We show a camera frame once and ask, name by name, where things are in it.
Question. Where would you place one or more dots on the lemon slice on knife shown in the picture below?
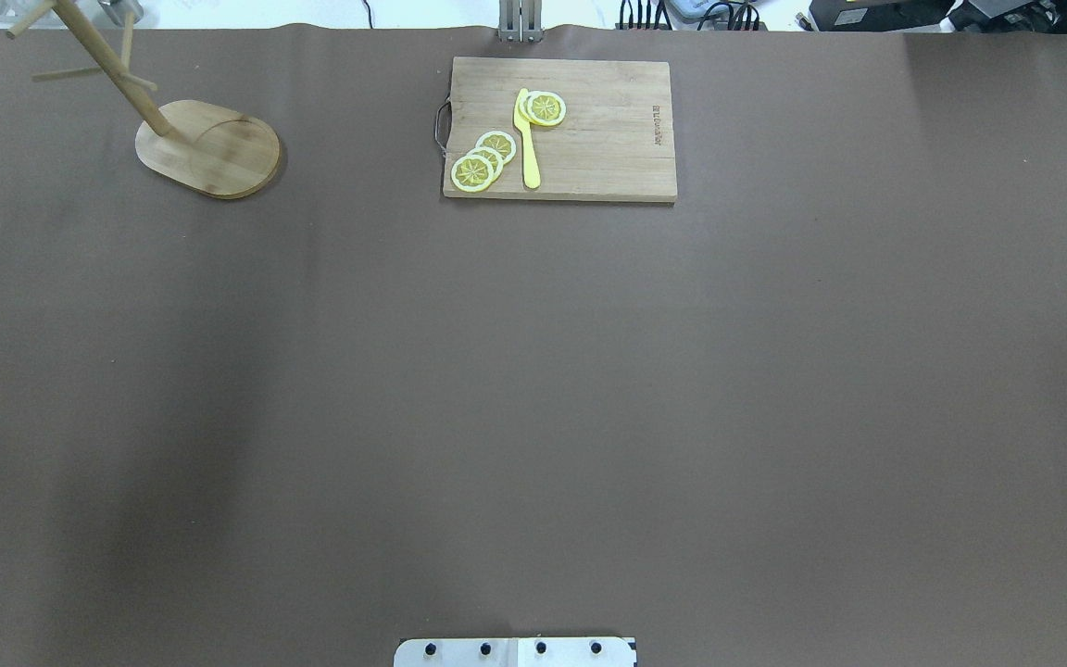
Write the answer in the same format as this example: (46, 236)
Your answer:
(547, 109)

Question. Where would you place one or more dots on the wooden cup storage rack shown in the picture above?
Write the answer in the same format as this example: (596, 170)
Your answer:
(210, 149)

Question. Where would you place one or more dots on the lemon slice under top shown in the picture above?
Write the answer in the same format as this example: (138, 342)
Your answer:
(521, 107)

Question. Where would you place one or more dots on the yellow plastic knife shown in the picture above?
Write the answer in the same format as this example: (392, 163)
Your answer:
(531, 177)

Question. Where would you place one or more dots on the aluminium frame post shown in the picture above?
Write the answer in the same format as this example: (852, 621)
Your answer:
(520, 21)

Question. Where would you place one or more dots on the white camera stand pillar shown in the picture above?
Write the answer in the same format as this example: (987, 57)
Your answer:
(517, 651)

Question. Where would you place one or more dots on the lemon slice middle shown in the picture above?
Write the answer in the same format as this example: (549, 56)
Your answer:
(493, 158)

